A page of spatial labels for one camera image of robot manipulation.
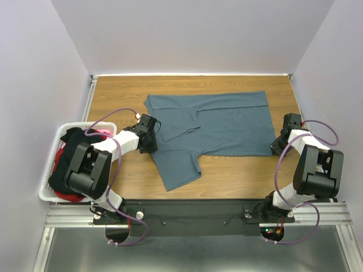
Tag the white plastic laundry basket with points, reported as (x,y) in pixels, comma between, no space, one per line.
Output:
(46,193)

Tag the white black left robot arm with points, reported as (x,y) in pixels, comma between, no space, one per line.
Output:
(90,167)

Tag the aluminium front frame rail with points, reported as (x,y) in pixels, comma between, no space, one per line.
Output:
(331,214)

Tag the red t-shirt in basket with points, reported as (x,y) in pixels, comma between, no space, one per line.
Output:
(56,180)

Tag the blue-grey t-shirt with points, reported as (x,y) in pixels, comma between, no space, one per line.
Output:
(228,124)

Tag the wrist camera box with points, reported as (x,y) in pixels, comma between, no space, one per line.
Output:
(292,121)
(146,124)

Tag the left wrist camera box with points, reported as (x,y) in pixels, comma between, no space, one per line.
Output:
(146,124)

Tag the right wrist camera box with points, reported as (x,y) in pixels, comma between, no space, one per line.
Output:
(292,121)

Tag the black t-shirt in basket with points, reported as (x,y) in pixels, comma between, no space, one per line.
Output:
(73,138)

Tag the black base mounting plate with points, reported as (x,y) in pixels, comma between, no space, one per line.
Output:
(186,217)

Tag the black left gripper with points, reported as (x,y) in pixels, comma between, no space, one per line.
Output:
(153,147)

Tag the aluminium left side rail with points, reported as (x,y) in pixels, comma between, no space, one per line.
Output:
(89,98)

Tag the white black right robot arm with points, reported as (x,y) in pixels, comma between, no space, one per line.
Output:
(317,175)

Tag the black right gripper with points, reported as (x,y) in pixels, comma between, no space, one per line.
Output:
(275,148)

